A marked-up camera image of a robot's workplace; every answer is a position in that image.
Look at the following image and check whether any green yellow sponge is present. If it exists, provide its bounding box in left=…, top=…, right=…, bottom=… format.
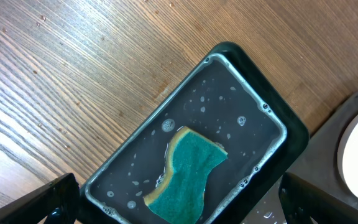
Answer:
left=144, top=126, right=227, bottom=224

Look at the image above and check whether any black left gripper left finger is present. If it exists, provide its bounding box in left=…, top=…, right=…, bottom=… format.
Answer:
left=0, top=173, right=80, bottom=224

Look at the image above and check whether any black metal water tray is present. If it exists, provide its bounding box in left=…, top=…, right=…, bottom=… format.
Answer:
left=78, top=42, right=310, bottom=223

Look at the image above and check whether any dark brown serving tray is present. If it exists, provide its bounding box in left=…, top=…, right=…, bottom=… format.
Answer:
left=243, top=92, right=358, bottom=223

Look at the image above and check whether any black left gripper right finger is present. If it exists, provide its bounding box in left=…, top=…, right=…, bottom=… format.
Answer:
left=278, top=173, right=358, bottom=224

